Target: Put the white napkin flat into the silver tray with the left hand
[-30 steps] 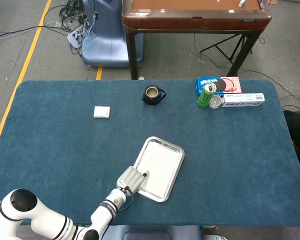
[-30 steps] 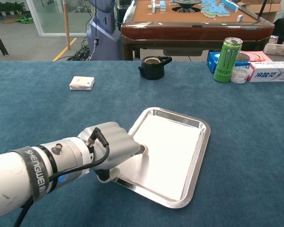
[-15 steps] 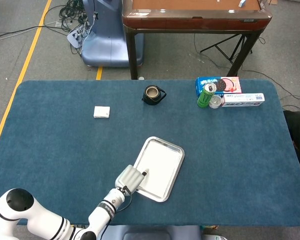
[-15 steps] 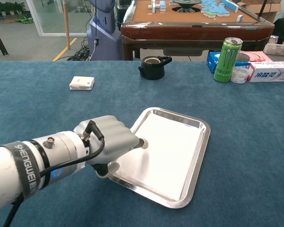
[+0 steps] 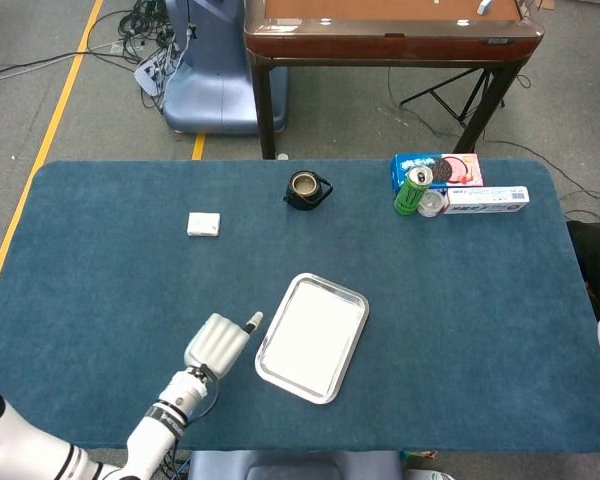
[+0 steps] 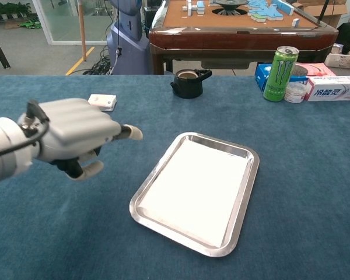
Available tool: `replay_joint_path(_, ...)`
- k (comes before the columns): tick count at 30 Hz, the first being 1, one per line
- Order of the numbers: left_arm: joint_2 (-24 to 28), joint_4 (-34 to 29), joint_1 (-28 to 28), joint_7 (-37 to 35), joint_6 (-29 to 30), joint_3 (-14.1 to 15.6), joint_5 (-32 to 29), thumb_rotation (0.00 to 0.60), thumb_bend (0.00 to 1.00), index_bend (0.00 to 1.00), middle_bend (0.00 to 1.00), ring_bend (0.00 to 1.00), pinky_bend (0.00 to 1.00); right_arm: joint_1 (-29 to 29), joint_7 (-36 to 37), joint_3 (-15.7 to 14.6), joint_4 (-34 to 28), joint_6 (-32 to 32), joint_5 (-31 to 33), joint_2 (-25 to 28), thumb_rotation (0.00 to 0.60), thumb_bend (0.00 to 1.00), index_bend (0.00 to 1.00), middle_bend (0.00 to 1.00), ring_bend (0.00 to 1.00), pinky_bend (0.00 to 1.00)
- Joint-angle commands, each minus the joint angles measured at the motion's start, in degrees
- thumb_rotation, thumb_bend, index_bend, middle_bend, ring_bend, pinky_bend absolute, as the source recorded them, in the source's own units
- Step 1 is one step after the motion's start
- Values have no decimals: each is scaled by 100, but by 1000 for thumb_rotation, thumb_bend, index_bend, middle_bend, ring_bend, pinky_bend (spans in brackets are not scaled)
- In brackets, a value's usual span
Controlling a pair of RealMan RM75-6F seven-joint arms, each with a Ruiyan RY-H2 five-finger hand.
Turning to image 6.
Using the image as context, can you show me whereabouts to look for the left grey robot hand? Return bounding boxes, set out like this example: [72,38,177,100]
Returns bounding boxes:
[17,98,144,181]

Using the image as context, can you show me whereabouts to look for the white paper sheet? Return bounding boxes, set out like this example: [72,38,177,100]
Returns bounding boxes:
[139,141,250,249]

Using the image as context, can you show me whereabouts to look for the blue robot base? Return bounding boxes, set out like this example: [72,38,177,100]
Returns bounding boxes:
[106,0,150,75]

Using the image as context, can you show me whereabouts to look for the stainless steel tray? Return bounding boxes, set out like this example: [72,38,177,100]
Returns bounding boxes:
[129,132,260,258]

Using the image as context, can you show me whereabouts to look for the small white tissue pack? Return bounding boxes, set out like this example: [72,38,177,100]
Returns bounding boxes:
[87,93,117,113]

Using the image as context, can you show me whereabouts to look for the wooden pole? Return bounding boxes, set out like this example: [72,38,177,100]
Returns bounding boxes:
[77,0,88,62]

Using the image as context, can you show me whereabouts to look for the blue table cloth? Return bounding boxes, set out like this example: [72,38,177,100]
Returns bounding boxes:
[0,75,350,280]

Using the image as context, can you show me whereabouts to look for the green cloth on floor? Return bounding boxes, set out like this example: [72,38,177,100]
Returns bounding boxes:
[19,17,43,30]

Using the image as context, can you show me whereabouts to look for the black teapot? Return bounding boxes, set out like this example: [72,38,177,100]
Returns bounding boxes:
[170,69,213,99]

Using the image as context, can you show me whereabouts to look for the potted green plants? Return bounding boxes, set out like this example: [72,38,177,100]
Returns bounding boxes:
[0,2,32,21]

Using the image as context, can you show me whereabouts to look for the stacked blue mahjong tiles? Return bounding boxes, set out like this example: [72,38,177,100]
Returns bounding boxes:
[182,0,207,16]

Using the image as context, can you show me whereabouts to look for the brown mahjong table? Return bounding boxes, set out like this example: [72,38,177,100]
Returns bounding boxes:
[148,0,339,75]

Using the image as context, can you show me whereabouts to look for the green energy drink can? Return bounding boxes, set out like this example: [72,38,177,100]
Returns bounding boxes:
[262,45,300,103]

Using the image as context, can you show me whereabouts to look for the pile of blue mahjong tiles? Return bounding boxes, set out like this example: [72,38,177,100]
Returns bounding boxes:
[247,0,295,23]

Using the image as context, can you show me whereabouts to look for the blue pink cookie box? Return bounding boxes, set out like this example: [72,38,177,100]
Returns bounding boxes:
[254,62,337,93]

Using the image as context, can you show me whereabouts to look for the white toothpaste box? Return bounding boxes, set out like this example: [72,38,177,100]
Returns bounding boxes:
[304,75,350,102]

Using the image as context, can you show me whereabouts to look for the white plastic basket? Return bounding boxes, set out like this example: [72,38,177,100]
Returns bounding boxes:
[324,53,350,70]

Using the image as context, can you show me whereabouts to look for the black tripod stand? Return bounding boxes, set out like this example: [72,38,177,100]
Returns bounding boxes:
[317,0,331,25]

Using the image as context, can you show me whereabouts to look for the cardboard box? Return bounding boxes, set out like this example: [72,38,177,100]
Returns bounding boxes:
[291,0,348,29]

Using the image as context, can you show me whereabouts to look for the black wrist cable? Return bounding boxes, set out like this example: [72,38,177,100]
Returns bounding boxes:
[0,100,51,160]

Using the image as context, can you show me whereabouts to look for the black floor cable bundle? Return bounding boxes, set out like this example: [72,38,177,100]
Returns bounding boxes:
[82,45,117,76]

